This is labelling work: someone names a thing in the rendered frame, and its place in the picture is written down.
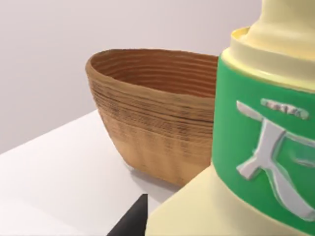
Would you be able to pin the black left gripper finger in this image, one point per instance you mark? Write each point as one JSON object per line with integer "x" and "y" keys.
{"x": 137, "y": 217}

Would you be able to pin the cream and green trophy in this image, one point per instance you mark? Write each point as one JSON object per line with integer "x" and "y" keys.
{"x": 258, "y": 152}

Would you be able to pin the brown woven basket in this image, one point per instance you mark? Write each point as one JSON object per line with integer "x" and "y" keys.
{"x": 152, "y": 118}

